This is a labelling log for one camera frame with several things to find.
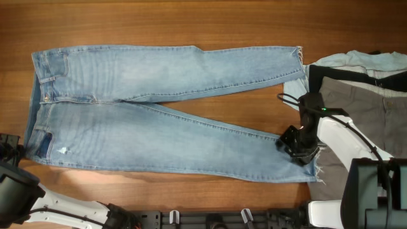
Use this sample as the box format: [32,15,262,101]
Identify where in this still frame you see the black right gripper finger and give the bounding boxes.
[291,147,319,166]
[275,125,301,156]

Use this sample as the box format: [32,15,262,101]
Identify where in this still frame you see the light blue denim jeans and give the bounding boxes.
[24,45,317,183]

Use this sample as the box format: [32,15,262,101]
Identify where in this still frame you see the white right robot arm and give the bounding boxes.
[277,93,406,229]

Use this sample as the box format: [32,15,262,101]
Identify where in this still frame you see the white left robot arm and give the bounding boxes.
[1,134,110,228]

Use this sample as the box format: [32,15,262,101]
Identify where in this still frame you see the grey trousers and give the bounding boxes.
[308,77,406,200]

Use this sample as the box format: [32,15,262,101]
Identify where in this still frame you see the light blue t-shirt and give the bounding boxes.
[284,50,406,98]

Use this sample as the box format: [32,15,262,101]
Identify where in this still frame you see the black garment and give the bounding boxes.
[308,65,406,93]

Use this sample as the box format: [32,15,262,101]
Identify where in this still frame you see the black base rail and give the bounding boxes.
[107,203,319,229]

